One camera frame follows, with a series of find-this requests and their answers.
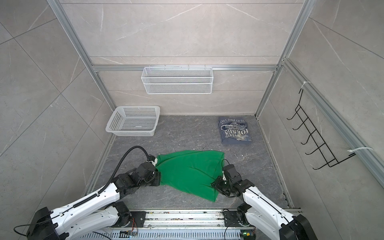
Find blue-grey tank top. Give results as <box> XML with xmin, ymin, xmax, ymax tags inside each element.
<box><xmin>218</xmin><ymin>117</ymin><xmax>252</xmax><ymax>145</ymax></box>

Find green tank top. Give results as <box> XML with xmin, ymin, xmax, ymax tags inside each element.
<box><xmin>156</xmin><ymin>150</ymin><xmax>225</xmax><ymax>202</ymax></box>

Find white plastic laundry basket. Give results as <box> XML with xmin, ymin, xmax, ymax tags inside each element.
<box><xmin>106</xmin><ymin>106</ymin><xmax>161</xmax><ymax>137</ymax></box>

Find black wire hook rack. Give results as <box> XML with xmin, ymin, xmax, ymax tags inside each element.
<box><xmin>287</xmin><ymin>89</ymin><xmax>356</xmax><ymax>171</ymax></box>

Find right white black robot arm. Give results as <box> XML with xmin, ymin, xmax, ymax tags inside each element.
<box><xmin>211</xmin><ymin>164</ymin><xmax>317</xmax><ymax>240</ymax></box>

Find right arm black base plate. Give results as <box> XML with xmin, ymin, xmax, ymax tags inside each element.
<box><xmin>222</xmin><ymin>209</ymin><xmax>241</xmax><ymax>227</ymax></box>

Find white wire mesh shelf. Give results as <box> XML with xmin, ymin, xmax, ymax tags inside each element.
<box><xmin>141</xmin><ymin>67</ymin><xmax>214</xmax><ymax>95</ymax></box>

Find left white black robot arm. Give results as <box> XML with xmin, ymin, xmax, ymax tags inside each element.
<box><xmin>26</xmin><ymin>156</ymin><xmax>161</xmax><ymax>240</ymax></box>

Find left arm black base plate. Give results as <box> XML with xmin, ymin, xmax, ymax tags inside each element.
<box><xmin>127</xmin><ymin>211</ymin><xmax>147</xmax><ymax>228</ymax></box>

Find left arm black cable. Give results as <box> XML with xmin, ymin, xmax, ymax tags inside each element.
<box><xmin>97</xmin><ymin>145</ymin><xmax>151</xmax><ymax>194</ymax></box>

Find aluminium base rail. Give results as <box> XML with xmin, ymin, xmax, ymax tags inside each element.
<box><xmin>58</xmin><ymin>209</ymin><xmax>310</xmax><ymax>240</ymax></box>

